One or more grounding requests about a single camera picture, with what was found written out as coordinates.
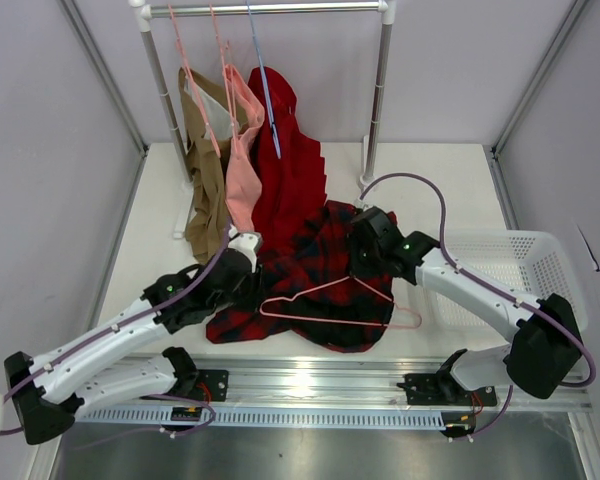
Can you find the red plaid skirt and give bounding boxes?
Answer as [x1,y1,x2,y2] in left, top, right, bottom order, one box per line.
[206,201,393,353]

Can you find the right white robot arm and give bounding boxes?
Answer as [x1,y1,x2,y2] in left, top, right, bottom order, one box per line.
[349,207,583,404]

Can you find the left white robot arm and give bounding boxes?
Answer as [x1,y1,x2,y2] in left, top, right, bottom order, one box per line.
[4,247,260,445]

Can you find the blue hanger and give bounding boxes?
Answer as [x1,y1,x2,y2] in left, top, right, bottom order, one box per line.
[246,0,281,159]

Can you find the tan hanging garment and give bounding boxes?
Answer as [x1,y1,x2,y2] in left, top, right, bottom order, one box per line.
[178,69,231,264]

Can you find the pink hanging garment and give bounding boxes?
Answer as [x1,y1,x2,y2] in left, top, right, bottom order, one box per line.
[225,64,265,232]

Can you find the red hanging garment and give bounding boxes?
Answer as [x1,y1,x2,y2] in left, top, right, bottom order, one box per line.
[248,67,326,253]

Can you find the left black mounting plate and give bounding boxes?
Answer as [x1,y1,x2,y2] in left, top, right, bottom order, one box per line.
[184,369,230,403]

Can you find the black mounting plate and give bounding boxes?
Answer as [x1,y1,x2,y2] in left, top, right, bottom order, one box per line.
[396,373,498,407]
[184,369,230,403]

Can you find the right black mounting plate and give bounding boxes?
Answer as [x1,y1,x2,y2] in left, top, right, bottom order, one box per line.
[396,373,498,407]

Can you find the white plastic basket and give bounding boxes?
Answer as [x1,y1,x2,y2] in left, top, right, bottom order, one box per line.
[417,230,589,333]

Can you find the metal clothes rack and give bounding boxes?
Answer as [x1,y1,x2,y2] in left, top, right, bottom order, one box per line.
[128,0,397,239]

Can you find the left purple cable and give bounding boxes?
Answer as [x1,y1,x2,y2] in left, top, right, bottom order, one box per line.
[0,222,234,439]

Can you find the purple cable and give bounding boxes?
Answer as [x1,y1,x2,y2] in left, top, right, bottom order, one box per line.
[359,172,597,439]
[0,222,234,439]

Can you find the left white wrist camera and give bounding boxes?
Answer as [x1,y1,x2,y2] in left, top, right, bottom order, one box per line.
[228,225,263,265]

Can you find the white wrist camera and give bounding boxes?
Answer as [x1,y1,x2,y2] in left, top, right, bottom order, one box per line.
[353,198,375,211]
[228,225,263,265]

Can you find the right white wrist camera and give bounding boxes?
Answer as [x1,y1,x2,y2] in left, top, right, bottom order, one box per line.
[353,198,375,211]

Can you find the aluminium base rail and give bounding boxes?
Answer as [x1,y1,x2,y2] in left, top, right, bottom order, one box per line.
[94,355,594,412]

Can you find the slotted white cable duct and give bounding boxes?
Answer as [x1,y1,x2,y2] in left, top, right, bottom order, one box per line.
[80,404,445,431]

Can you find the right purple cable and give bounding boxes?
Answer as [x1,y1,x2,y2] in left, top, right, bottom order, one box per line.
[359,172,597,439]

